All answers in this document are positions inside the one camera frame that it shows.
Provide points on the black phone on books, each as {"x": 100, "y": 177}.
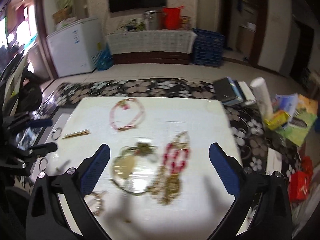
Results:
{"x": 233, "y": 93}

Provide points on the white jewelry tray box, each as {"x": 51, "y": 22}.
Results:
{"x": 35, "y": 136}

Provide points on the steel pot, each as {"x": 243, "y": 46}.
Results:
{"x": 151, "y": 18}

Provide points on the lace covered tv cabinet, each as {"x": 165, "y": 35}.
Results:
{"x": 151, "y": 46}

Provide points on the blue plastic bag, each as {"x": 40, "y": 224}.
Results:
{"x": 105, "y": 61}

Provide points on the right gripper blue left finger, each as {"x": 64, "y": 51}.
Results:
{"x": 92, "y": 168}

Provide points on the gold pearl hair clip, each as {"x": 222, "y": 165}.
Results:
{"x": 77, "y": 134}

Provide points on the red packet box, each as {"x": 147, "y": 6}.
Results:
{"x": 300, "y": 181}

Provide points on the black white scooter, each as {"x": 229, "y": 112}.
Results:
{"x": 21, "y": 92}

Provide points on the white chest freezer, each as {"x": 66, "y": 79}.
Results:
{"x": 76, "y": 48}

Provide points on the floral black table cover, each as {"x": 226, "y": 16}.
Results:
{"x": 246, "y": 123}

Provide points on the silver bangle lower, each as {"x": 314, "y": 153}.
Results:
{"x": 43, "y": 164}

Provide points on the colourful booklets pile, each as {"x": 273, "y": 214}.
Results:
{"x": 292, "y": 117}

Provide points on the white roll tube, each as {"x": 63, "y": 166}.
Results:
{"x": 260, "y": 91}

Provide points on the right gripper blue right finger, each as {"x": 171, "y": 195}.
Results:
{"x": 227, "y": 168}

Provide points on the red bag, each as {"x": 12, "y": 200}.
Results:
{"x": 172, "y": 18}

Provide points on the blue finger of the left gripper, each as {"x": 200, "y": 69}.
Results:
{"x": 39, "y": 123}
{"x": 43, "y": 149}

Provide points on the blue plastic crate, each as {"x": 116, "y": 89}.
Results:
{"x": 207, "y": 48}

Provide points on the cardboard box on freezer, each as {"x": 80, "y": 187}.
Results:
{"x": 62, "y": 14}

